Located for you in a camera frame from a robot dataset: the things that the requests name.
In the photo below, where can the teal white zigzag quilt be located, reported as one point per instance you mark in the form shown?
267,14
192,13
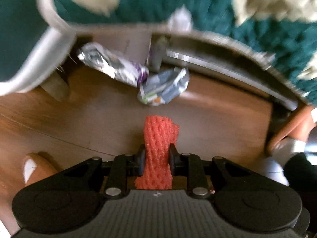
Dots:
286,28

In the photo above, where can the silver purple snack wrapper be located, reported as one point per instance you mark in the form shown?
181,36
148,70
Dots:
113,64

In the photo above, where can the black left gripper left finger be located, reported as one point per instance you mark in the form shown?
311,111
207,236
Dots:
118,171

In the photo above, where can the orange foam fruit net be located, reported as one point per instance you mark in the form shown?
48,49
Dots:
159,133

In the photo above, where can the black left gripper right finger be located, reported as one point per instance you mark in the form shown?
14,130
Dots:
190,166

